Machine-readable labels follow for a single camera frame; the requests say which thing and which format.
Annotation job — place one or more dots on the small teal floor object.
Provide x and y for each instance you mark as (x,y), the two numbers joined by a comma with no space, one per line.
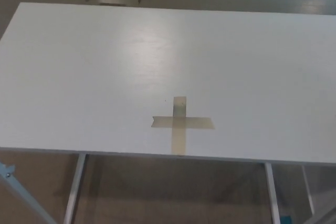
(285,220)

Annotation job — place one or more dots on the grey-blue diagonal stand brace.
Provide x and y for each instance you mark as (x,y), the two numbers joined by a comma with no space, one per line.
(18,193)

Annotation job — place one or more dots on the grey diagonal metal bar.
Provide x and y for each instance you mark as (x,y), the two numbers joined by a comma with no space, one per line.
(325,216)

